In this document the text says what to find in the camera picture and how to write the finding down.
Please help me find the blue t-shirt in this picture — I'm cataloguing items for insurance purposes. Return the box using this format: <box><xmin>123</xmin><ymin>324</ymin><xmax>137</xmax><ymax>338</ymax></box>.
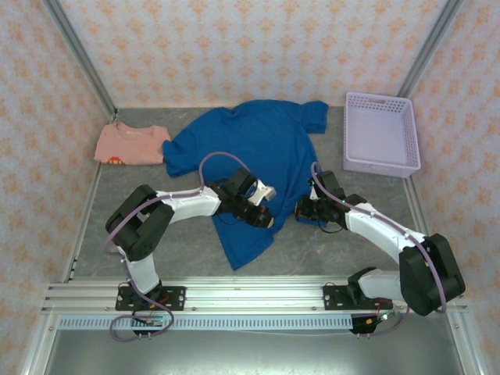
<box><xmin>162</xmin><ymin>99</ymin><xmax>330</xmax><ymax>271</ymax></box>

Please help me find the folded pink t-shirt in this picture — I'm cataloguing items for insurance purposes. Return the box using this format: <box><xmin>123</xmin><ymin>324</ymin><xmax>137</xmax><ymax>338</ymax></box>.
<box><xmin>93</xmin><ymin>121</ymin><xmax>172</xmax><ymax>167</ymax></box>

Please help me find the lavender plastic basket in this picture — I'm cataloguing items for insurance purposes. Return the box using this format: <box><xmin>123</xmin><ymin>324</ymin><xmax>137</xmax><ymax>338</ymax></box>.
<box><xmin>342</xmin><ymin>91</ymin><xmax>423</xmax><ymax>180</ymax></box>

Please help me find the small green circuit board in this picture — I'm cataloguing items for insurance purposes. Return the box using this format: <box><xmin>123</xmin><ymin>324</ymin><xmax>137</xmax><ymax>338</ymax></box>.
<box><xmin>132</xmin><ymin>315</ymin><xmax>165</xmax><ymax>327</ymax></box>
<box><xmin>365</xmin><ymin>312</ymin><xmax>402</xmax><ymax>327</ymax></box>

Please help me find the grey sheet metal panel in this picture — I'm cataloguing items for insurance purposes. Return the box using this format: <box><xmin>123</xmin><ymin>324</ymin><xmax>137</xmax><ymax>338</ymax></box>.
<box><xmin>42</xmin><ymin>330</ymin><xmax>466</xmax><ymax>375</ymax></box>

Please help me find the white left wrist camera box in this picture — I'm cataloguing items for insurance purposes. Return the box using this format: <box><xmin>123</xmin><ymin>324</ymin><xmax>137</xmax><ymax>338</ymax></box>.
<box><xmin>246</xmin><ymin>180</ymin><xmax>277</xmax><ymax>206</ymax></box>

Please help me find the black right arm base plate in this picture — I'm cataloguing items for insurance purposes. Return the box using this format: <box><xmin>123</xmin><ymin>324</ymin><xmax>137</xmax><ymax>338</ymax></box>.
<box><xmin>323</xmin><ymin>284</ymin><xmax>394</xmax><ymax>312</ymax></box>

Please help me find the white slotted cable duct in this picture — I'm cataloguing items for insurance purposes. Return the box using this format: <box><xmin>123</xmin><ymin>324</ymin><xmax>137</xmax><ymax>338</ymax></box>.
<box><xmin>58</xmin><ymin>315</ymin><xmax>355</xmax><ymax>332</ymax></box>

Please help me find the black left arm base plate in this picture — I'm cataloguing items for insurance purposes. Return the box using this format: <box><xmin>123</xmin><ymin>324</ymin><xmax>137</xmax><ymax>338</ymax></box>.
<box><xmin>115</xmin><ymin>286</ymin><xmax>187</xmax><ymax>312</ymax></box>

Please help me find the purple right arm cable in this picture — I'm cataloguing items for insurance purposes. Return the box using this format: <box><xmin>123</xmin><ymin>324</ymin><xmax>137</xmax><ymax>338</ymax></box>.
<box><xmin>310</xmin><ymin>160</ymin><xmax>448</xmax><ymax>339</ymax></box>

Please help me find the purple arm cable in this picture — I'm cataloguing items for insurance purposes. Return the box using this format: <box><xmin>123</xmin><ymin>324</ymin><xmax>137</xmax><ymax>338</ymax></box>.
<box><xmin>105</xmin><ymin>151</ymin><xmax>255</xmax><ymax>343</ymax></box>
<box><xmin>310</xmin><ymin>160</ymin><xmax>448</xmax><ymax>339</ymax></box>

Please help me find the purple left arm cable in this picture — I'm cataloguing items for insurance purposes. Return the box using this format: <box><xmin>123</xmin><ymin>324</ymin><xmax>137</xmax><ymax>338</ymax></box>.
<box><xmin>105</xmin><ymin>151</ymin><xmax>255</xmax><ymax>343</ymax></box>

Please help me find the aluminium frame post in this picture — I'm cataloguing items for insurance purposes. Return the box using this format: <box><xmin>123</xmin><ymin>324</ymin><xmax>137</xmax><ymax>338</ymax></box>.
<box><xmin>41</xmin><ymin>0</ymin><xmax>120</xmax><ymax>120</ymax></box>
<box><xmin>396</xmin><ymin>0</ymin><xmax>470</xmax><ymax>98</ymax></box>

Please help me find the aluminium lower frame rail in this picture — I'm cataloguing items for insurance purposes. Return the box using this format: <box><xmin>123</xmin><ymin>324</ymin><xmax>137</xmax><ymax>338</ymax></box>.
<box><xmin>19</xmin><ymin>312</ymin><xmax>59</xmax><ymax>375</ymax></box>
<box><xmin>447</xmin><ymin>312</ymin><xmax>489</xmax><ymax>375</ymax></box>

